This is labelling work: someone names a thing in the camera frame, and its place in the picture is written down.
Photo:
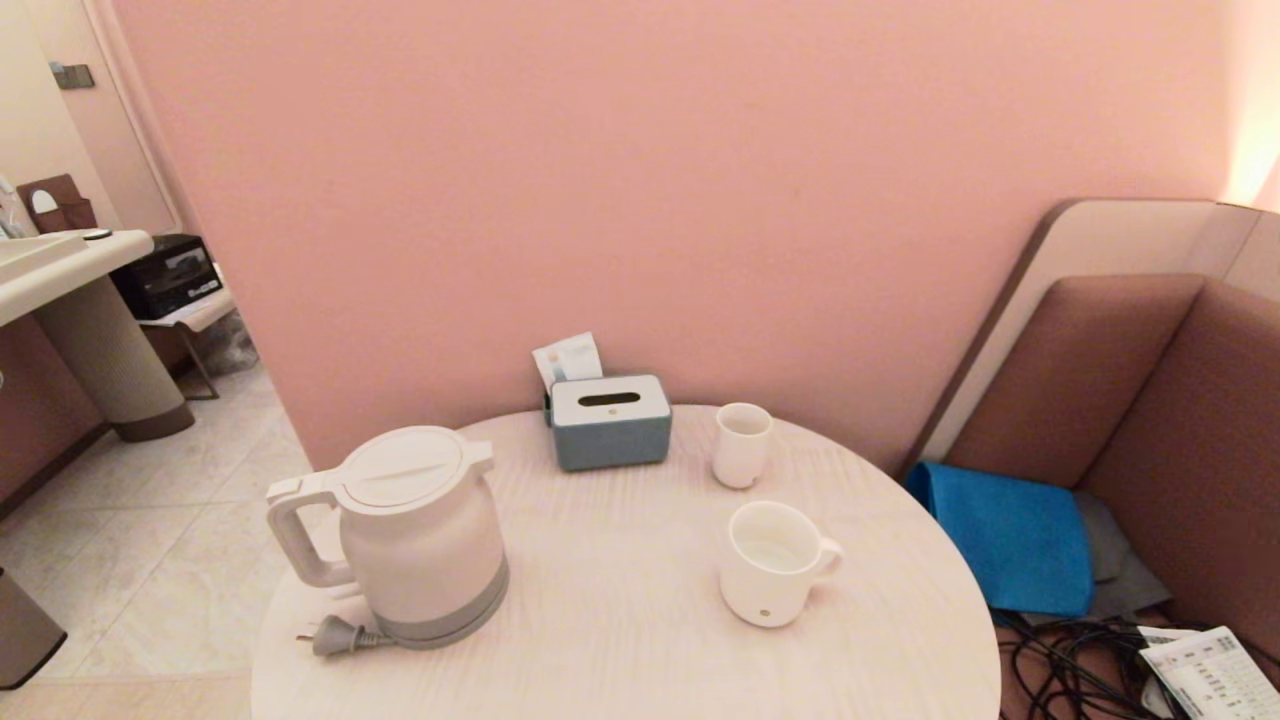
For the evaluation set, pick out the white ribbed mug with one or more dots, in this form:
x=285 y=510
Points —
x=765 y=590

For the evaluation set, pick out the white electric kettle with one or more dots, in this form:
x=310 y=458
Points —
x=430 y=540

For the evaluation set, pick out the white paper sachets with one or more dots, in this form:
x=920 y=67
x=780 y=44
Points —
x=568 y=358

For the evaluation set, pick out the grey tissue box white lid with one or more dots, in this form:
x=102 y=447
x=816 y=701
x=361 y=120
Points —
x=610 y=435

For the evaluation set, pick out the grey round kettle base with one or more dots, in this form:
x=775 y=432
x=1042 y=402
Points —
x=445 y=642

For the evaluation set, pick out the grey power plug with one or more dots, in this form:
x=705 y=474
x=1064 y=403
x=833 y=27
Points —
x=338 y=636

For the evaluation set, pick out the blue folded cloth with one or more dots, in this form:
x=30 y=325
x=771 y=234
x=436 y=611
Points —
x=1010 y=540

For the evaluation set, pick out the clear plastic bag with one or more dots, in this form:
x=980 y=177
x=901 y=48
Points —
x=225 y=350

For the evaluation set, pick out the small white metal-legged stool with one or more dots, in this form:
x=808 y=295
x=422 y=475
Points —
x=200 y=313

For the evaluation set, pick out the beige rounded backrest panel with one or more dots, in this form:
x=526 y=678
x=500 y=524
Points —
x=1100 y=240

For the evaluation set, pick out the black box appliance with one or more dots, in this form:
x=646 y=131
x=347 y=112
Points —
x=165 y=280

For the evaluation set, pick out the grey folded cloth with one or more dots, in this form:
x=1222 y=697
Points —
x=1115 y=575

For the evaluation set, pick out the brown upholstered sofa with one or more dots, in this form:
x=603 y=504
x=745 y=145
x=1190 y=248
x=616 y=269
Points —
x=1180 y=450

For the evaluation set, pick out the white sink counter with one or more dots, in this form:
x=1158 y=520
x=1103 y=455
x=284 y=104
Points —
x=60 y=270

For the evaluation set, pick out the brown tissue holder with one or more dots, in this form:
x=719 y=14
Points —
x=70 y=212

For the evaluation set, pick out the chrome faucet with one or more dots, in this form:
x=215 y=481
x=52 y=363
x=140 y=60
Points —
x=8 y=225

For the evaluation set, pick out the printed white paper sheet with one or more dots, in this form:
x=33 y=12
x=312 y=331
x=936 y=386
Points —
x=1210 y=680

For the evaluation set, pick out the brown waste bin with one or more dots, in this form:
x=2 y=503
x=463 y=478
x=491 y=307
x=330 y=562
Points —
x=25 y=630

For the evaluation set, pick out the beige sink pedestal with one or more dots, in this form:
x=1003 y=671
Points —
x=110 y=370

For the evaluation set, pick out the grey wall switch plate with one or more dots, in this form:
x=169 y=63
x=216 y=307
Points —
x=75 y=77

